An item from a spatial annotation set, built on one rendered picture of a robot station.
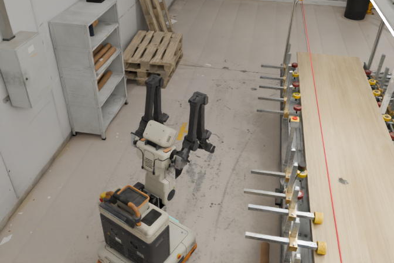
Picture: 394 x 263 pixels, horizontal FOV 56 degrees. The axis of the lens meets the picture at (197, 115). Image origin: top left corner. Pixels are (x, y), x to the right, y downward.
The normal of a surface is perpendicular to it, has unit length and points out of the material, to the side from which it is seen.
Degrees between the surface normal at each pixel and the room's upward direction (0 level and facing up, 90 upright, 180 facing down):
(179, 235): 0
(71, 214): 0
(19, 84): 90
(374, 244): 0
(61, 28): 90
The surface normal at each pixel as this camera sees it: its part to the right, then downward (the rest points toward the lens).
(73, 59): -0.18, 0.56
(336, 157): 0.02, -0.82
